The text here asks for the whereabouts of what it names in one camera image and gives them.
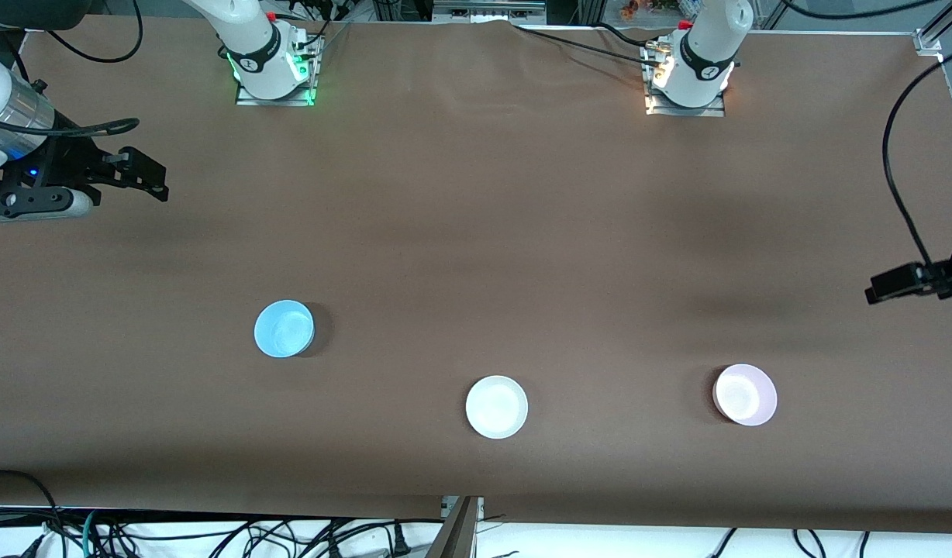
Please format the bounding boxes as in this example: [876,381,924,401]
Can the white bowl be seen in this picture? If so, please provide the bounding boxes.
[465,375,529,440]

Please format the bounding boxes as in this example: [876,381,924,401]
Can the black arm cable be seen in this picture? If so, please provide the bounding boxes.
[0,0,143,139]
[882,53,952,268]

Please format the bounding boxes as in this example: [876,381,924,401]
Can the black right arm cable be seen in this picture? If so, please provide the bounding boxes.
[0,0,143,139]

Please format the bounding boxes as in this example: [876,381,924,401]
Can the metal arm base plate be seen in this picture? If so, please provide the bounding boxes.
[236,23,322,107]
[643,39,726,117]

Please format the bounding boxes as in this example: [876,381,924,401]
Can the colourful small objects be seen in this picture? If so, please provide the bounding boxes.
[620,0,682,18]

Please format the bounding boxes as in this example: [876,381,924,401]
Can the pink bowl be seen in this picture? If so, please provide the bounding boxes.
[712,363,778,427]

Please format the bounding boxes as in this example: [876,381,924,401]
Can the black looped cable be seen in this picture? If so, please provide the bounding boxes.
[0,469,66,558]

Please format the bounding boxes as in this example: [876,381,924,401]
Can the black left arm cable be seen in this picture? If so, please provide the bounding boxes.
[882,53,952,268]

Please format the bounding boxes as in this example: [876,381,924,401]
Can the aluminium frame corner profile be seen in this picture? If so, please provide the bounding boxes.
[914,0,952,55]

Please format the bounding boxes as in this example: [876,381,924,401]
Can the grey aluminium strut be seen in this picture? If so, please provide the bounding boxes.
[426,496,485,558]

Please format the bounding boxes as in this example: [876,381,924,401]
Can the brown table cover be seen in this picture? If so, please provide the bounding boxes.
[0,15,952,536]

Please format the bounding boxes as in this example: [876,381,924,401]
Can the blue bowl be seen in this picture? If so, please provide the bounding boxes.
[254,299,316,359]

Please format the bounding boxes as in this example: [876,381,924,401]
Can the grey device box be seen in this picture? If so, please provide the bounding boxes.
[433,0,547,22]

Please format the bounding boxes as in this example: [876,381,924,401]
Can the black cable across table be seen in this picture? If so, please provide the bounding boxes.
[511,22,663,67]

